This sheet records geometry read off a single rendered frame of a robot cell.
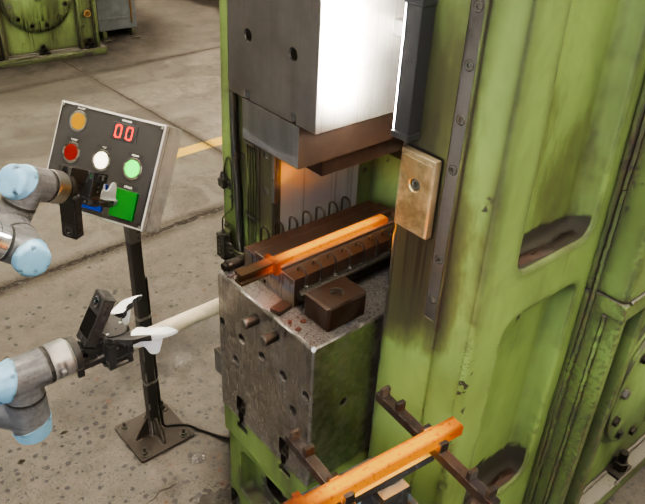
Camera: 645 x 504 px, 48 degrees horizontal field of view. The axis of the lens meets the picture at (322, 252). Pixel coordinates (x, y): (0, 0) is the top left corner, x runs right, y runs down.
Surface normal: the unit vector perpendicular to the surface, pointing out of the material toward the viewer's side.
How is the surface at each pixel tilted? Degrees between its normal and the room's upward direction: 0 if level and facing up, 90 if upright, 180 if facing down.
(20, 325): 0
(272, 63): 90
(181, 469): 0
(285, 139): 90
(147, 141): 60
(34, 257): 90
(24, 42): 90
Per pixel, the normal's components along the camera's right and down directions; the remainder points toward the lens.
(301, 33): -0.76, 0.32
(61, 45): 0.58, 0.46
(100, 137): -0.34, -0.01
